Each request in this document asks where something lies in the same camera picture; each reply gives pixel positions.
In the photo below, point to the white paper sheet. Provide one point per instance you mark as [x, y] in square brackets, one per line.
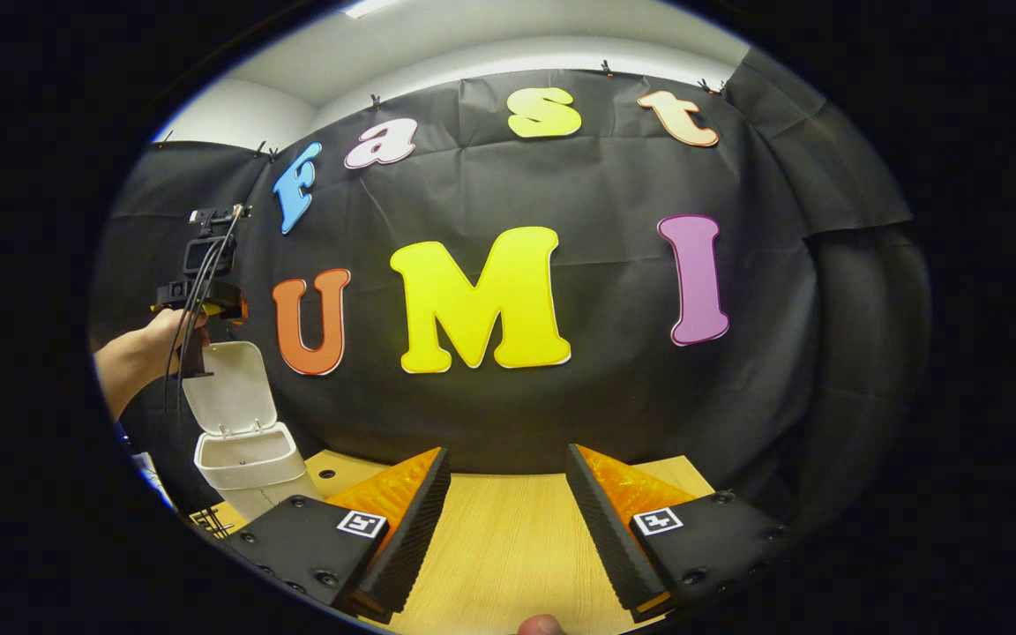
[153, 481]

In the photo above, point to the wooden desktop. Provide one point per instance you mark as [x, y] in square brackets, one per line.
[508, 547]

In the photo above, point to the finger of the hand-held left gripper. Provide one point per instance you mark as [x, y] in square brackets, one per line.
[226, 300]

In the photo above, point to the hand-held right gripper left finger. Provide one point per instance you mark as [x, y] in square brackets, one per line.
[411, 538]

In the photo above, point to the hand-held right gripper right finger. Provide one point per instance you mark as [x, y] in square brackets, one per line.
[618, 542]

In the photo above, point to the white desktop garbage bin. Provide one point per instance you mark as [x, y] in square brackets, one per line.
[243, 459]

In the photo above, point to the black backdrop cloth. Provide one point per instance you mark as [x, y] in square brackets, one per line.
[605, 397]

